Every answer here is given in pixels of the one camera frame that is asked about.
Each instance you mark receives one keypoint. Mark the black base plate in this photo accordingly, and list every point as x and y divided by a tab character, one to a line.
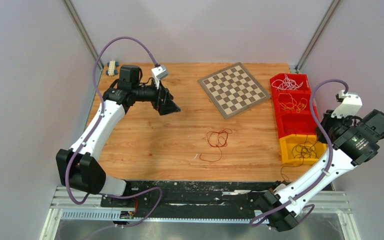
217	200

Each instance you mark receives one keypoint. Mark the checkered chessboard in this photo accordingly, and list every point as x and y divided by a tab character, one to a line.
233	90

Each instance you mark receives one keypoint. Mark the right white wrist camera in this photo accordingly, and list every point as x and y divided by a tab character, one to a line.
349	105

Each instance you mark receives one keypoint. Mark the red bin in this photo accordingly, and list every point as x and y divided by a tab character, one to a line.
295	123
296	103
289	83

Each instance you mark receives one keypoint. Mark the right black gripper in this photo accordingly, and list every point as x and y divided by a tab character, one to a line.
327	120

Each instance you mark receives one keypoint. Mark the yellow bin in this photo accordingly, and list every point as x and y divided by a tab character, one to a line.
299	149

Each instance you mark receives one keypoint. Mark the red bin middle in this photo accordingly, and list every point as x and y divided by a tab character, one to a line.
296	103

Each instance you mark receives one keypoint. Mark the aluminium frame rail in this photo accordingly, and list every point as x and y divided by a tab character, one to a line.
62	207

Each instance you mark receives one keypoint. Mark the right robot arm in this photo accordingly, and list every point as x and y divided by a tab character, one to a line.
351	141

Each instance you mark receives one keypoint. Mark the red bin far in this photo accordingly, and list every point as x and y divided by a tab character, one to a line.
289	83

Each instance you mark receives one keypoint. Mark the white toy block car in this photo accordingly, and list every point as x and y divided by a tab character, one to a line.
112	68

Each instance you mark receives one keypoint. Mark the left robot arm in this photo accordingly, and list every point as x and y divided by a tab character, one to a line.
78	166

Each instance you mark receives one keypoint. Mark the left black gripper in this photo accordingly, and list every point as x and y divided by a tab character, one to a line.
167	106

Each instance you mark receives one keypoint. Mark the red bin near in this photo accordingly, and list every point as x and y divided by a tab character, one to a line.
295	123

